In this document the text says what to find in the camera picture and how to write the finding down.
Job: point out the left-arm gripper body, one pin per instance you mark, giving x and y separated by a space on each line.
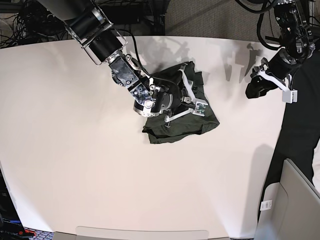
275 70

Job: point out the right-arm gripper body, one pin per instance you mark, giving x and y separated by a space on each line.
184 103

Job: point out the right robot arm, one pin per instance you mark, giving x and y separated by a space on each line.
169 92

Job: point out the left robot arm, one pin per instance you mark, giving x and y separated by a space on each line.
296 45

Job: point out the beige plastic bin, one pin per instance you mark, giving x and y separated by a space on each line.
290 209

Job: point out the black box with text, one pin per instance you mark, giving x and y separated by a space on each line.
8 230

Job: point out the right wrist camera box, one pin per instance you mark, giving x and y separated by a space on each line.
200 107

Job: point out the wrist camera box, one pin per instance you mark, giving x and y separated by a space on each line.
290 96
200 107

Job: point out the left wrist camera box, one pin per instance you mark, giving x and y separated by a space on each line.
290 96

